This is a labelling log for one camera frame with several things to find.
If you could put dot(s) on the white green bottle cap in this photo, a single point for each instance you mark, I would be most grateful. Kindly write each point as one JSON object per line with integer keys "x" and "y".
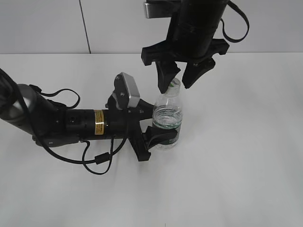
{"x": 173, "y": 88}

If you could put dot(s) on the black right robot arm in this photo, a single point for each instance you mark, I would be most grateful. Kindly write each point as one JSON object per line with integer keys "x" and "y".
{"x": 190, "y": 39}

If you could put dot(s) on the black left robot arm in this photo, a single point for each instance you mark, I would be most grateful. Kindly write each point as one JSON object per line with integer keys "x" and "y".
{"x": 52, "y": 124}

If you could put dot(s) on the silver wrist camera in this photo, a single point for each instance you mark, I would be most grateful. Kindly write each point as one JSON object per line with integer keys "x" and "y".
{"x": 160, "y": 8}
{"x": 126, "y": 93}

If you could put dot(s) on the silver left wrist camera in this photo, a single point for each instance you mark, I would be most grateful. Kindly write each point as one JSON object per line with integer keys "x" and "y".
{"x": 126, "y": 93}

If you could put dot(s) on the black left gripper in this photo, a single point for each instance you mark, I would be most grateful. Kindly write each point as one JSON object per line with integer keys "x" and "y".
{"x": 125, "y": 124}

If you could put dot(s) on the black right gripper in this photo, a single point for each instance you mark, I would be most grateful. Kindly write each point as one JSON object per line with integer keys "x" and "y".
{"x": 165, "y": 56}

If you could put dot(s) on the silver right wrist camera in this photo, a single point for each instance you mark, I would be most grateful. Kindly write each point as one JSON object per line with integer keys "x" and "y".
{"x": 160, "y": 8}

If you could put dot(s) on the clear Cestbon water bottle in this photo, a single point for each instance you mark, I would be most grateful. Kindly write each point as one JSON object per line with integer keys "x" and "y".
{"x": 167, "y": 114}

